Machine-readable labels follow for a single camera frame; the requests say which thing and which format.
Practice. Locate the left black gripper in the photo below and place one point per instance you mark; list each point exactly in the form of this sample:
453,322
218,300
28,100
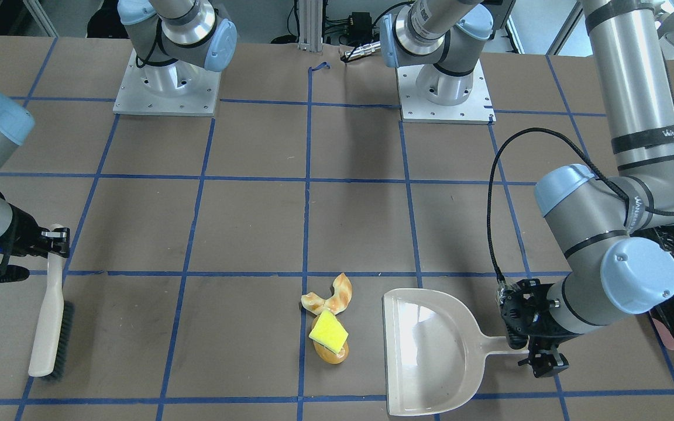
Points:
535,323

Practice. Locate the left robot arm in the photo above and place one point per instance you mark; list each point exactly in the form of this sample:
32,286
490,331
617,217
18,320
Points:
613,274

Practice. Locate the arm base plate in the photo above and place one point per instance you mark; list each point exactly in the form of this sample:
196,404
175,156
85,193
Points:
429,96
178,89

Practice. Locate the beige hand brush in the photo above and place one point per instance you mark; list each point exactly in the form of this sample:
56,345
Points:
53,327

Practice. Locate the aluminium frame post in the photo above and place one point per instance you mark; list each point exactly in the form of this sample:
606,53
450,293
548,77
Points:
310,21

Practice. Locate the orange bread roll toy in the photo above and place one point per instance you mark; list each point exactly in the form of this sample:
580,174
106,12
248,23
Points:
330,357

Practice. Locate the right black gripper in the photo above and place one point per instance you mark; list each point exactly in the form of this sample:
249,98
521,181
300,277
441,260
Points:
23,230

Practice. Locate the croissant toy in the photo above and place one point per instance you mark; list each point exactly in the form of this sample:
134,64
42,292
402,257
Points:
342,294

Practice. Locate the beige plastic dustpan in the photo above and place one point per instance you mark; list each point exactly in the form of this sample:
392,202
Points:
435,352

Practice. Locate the yellow green sponge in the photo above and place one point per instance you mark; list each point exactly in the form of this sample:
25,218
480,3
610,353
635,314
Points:
328,334

